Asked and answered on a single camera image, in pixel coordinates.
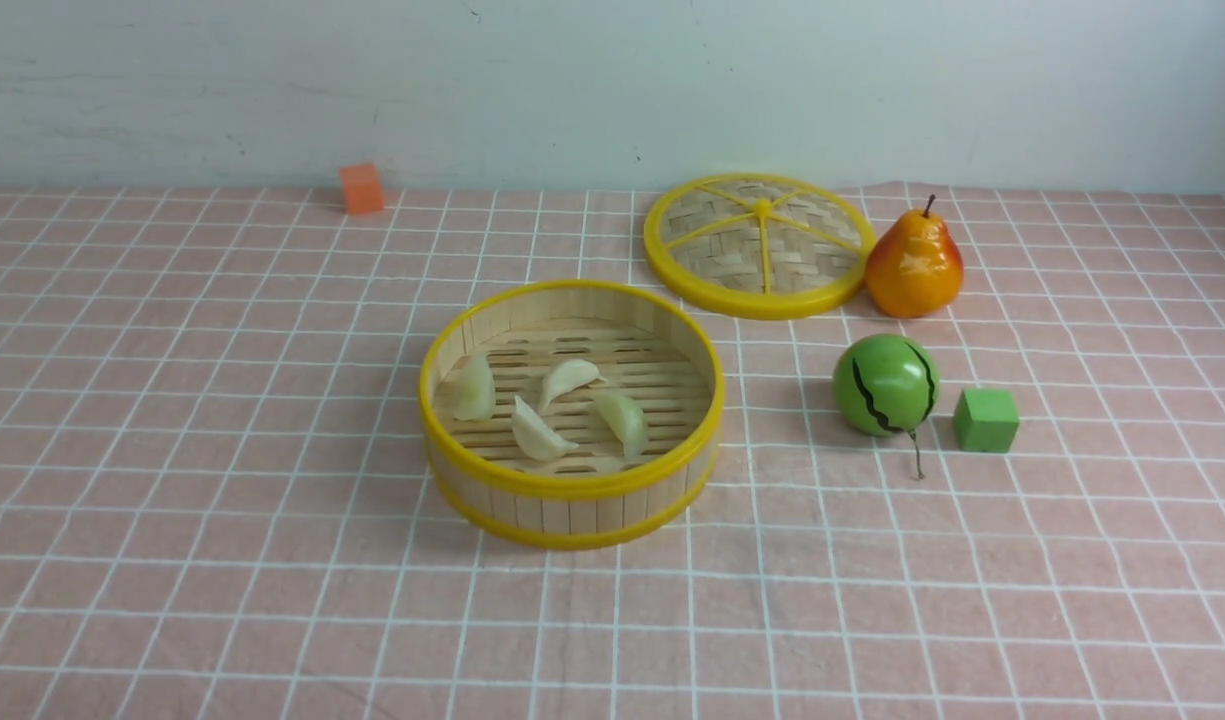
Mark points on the pale dumpling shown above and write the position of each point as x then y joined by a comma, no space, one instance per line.
475,393
564,378
533,437

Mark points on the greenish dumpling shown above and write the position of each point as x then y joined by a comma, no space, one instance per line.
626,419

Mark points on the bamboo steamer tray yellow rims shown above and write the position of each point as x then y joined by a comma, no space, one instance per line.
593,497

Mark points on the woven steamer lid yellow rim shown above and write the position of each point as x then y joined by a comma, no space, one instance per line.
756,246

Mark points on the green toy watermelon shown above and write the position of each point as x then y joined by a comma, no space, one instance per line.
887,385

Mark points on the orange cube block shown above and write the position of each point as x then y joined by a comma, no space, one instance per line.
362,189

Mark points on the orange yellow toy pear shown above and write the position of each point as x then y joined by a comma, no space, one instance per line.
916,268

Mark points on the green cube block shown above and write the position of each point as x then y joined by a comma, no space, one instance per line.
986,420

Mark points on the pink checkered tablecloth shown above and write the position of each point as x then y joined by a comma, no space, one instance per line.
214,501

